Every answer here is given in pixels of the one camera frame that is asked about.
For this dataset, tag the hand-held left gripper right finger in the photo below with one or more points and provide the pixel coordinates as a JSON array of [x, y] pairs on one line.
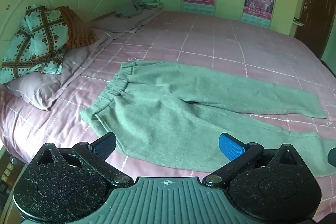
[[231, 149]]

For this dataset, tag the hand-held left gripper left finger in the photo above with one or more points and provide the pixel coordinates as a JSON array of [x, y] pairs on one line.
[[105, 147]]

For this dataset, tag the green pants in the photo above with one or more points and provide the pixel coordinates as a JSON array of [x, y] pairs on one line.
[[168, 119]]

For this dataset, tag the lilac checked pillow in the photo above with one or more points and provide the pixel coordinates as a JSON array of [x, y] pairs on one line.
[[39, 87], [118, 23]]

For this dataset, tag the dark rounded object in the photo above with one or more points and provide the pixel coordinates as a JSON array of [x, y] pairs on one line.
[[332, 156]]

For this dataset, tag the bedside control panel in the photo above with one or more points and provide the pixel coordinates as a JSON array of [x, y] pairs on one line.
[[5, 175]]

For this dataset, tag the bed with pink checked sheet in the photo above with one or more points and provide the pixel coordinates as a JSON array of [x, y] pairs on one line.
[[223, 40]]

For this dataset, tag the orange striped pillow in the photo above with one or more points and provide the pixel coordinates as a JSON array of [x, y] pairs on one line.
[[78, 29]]

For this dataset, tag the teal patterned pillow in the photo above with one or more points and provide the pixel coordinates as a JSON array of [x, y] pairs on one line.
[[34, 43]]

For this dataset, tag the grey crumpled cloth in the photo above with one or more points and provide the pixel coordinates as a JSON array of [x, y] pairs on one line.
[[131, 8]]

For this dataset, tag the green folded cloth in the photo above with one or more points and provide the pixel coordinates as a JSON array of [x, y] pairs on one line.
[[155, 3]]

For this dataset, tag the brown wooden door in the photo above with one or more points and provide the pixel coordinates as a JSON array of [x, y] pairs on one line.
[[319, 3]]

